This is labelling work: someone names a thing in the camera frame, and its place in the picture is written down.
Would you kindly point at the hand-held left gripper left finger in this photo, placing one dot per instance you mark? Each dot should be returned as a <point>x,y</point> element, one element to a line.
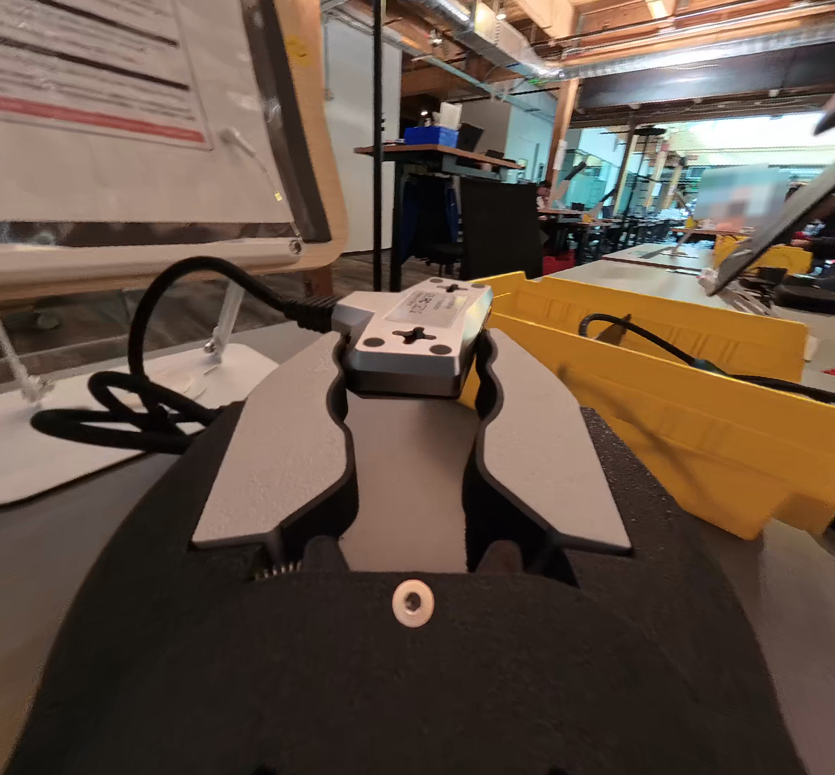
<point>280,455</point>

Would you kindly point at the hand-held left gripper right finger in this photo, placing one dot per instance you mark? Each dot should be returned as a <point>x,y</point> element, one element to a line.
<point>548,455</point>

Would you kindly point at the yellow plastic bin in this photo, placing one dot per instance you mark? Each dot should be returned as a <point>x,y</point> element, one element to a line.
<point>685,462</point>
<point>796,261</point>

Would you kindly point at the black bin divider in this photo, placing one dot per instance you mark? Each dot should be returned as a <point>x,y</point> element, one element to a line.
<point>613,330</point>

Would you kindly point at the white sign stand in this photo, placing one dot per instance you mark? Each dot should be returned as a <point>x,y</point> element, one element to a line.
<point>52,462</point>

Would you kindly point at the grey board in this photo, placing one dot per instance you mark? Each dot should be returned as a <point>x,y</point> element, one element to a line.
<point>770,233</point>

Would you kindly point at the framed instruction sign board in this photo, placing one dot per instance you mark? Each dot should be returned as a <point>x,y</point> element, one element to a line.
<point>98,168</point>

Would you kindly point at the blue box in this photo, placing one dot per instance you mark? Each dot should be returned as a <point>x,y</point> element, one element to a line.
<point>430,135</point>

